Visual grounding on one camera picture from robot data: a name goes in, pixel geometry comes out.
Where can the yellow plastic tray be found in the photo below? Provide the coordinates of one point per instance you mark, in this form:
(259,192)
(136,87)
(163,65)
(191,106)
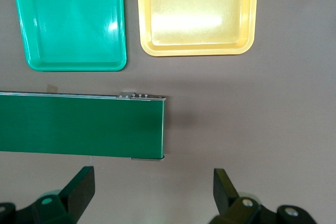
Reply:
(197,24)

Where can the brown tape piece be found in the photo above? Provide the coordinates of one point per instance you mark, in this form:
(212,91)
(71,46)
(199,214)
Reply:
(52,88)

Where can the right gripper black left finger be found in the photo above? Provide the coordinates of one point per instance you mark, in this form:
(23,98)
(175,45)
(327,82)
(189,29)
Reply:
(78,192)

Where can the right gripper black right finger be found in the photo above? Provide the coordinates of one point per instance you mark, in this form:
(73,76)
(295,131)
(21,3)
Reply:
(225,195)

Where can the green belt conveyor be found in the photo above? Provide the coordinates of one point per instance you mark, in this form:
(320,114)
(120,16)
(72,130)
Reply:
(78,127)

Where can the green plastic tray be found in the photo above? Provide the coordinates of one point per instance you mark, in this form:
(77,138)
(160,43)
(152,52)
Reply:
(73,24)

